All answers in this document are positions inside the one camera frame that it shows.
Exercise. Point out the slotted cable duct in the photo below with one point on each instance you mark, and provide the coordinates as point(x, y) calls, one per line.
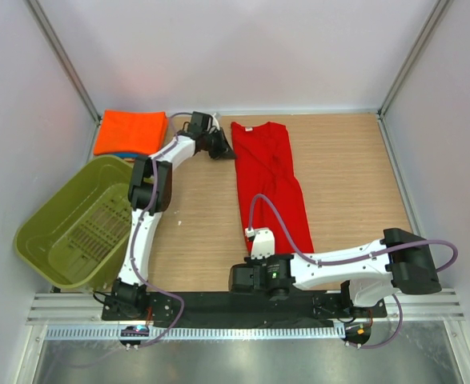
point(136, 333)

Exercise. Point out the blue folded t shirt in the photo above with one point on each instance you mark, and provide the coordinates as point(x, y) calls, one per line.
point(130, 156)

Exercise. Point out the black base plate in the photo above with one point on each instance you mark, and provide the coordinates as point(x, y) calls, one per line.
point(216, 310)

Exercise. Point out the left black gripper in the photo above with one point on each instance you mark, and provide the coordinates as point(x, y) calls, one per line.
point(229, 154)

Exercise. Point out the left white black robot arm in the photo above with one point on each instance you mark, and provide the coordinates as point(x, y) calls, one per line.
point(149, 195)

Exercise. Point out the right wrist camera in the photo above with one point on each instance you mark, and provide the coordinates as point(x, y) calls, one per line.
point(262, 242)

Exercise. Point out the aluminium frame rail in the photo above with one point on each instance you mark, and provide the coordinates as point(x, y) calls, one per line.
point(75, 308)

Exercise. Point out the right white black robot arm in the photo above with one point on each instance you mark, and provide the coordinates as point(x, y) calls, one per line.
point(400, 262)

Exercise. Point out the orange folded t shirt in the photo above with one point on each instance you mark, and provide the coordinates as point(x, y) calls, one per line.
point(130, 132)

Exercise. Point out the olive green plastic basket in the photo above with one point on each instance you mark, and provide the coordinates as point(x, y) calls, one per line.
point(78, 239)

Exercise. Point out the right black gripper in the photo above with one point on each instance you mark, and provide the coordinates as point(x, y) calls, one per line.
point(251, 262)

